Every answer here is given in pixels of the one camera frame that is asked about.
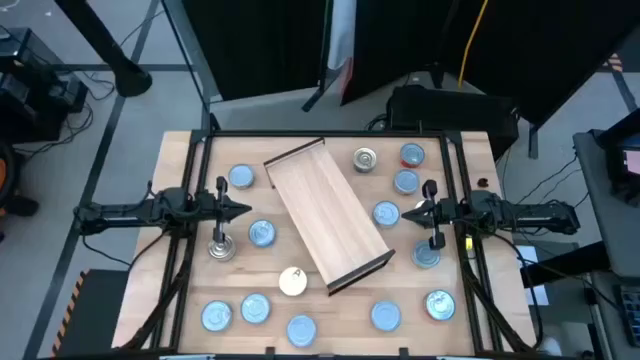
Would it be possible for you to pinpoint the black hazard-striped platform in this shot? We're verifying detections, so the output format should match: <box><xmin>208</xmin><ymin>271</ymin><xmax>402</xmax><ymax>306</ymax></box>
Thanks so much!
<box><xmin>49</xmin><ymin>268</ymin><xmax>130</xmax><ymax>359</ymax></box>

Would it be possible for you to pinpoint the yellow blue label tuna can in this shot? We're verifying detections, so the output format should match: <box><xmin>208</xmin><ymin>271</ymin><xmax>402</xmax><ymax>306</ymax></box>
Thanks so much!
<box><xmin>372</xmin><ymin>200</ymin><xmax>401</xmax><ymax>229</ymax></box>

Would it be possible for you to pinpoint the black pole stand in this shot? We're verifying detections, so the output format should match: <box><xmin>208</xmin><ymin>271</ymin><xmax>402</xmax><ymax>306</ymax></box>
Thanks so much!
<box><xmin>53</xmin><ymin>0</ymin><xmax>154</xmax><ymax>99</ymax></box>

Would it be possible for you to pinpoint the black equipment case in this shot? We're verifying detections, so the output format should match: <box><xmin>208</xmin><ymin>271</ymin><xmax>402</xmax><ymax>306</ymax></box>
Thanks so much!
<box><xmin>385</xmin><ymin>83</ymin><xmax>520</xmax><ymax>161</ymax></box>

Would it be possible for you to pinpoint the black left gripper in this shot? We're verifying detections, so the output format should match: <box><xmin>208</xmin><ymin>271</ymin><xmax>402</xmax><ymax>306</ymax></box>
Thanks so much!
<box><xmin>193</xmin><ymin>175</ymin><xmax>253</xmax><ymax>247</ymax></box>

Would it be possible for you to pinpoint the grey side table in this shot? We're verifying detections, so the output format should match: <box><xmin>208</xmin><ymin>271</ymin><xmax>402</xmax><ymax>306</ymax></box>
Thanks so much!
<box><xmin>572</xmin><ymin>128</ymin><xmax>640</xmax><ymax>279</ymax></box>

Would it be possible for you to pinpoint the black keyboard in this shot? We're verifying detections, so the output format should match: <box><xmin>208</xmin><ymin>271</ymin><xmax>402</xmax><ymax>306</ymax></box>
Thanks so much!
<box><xmin>615</xmin><ymin>284</ymin><xmax>640</xmax><ymax>347</ymax></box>

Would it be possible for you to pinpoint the black monitor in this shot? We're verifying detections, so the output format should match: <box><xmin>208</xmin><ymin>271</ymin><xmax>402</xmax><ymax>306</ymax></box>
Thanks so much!
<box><xmin>597</xmin><ymin>107</ymin><xmax>640</xmax><ymax>204</ymax></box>

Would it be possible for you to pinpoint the black curtain panel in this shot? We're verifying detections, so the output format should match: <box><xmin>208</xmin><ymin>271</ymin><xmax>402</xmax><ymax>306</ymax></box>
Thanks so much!
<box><xmin>341</xmin><ymin>0</ymin><xmax>640</xmax><ymax>127</ymax></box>
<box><xmin>180</xmin><ymin>0</ymin><xmax>334</xmax><ymax>101</ymax></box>

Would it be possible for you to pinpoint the orange and black device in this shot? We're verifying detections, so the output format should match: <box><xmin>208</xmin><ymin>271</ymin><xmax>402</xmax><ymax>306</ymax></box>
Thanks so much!
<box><xmin>0</xmin><ymin>141</ymin><xmax>40</xmax><ymax>219</ymax></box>

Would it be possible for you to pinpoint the grey metal beam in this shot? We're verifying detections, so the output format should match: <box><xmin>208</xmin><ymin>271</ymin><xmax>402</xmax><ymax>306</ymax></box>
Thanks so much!
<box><xmin>160</xmin><ymin>0</ymin><xmax>222</xmax><ymax>132</ymax></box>

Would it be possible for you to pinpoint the yellow cable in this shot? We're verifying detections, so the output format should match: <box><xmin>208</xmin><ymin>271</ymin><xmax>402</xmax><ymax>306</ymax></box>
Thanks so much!
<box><xmin>456</xmin><ymin>0</ymin><xmax>490</xmax><ymax>91</ymax></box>

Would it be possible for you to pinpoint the wooden shelf with black frame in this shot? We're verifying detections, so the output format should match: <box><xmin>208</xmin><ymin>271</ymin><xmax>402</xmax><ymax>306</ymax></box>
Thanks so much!
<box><xmin>263</xmin><ymin>136</ymin><xmax>397</xmax><ymax>297</ymax></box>

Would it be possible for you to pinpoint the black stand foot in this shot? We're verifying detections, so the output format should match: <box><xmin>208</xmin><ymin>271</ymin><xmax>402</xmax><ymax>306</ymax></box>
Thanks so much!
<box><xmin>527</xmin><ymin>122</ymin><xmax>541</xmax><ymax>160</ymax></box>
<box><xmin>301</xmin><ymin>64</ymin><xmax>342</xmax><ymax>114</ymax></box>

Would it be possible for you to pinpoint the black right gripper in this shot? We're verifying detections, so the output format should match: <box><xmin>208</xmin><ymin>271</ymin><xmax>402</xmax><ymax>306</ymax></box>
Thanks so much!
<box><xmin>401</xmin><ymin>179</ymin><xmax>474</xmax><ymax>251</ymax></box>

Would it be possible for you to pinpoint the black slanted bar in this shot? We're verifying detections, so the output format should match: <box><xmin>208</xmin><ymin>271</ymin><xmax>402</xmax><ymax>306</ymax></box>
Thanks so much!
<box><xmin>519</xmin><ymin>241</ymin><xmax>612</xmax><ymax>289</ymax></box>

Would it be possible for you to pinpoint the black equipment stack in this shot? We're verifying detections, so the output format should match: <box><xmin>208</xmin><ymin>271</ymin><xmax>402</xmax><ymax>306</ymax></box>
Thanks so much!
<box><xmin>0</xmin><ymin>25</ymin><xmax>90</xmax><ymax>144</ymax></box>

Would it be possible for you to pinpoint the white fabric strip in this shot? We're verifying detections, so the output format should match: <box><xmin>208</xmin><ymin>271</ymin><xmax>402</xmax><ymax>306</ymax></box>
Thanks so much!
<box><xmin>325</xmin><ymin>0</ymin><xmax>357</xmax><ymax>72</ymax></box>

